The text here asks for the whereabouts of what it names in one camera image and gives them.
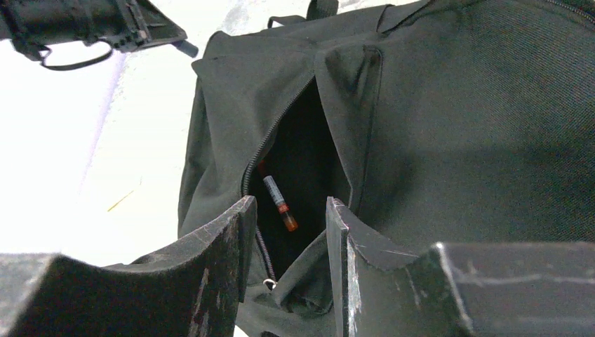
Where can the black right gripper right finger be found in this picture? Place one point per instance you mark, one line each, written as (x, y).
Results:
(512, 289)

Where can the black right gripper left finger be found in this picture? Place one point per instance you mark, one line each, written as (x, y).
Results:
(191, 287)

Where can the black student backpack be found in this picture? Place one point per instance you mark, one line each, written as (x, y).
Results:
(435, 121)

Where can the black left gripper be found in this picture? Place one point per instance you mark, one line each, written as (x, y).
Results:
(125, 26)

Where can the red orange clear pen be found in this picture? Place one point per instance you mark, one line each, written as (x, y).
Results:
(278, 199)

